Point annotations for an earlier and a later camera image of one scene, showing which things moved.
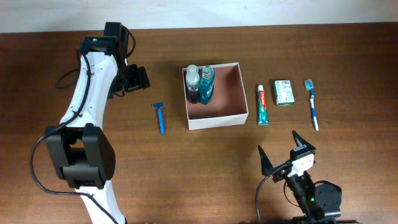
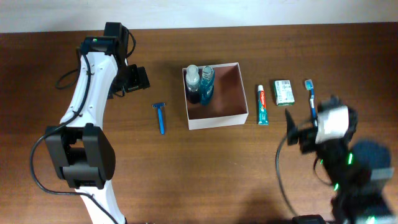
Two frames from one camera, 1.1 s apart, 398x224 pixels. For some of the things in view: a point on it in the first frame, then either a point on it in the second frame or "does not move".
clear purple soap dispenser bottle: x=192 y=84 does not move
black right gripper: x=266 y=164 → x=307 y=135
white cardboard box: x=215 y=96 does not move
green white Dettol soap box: x=283 y=93 does not move
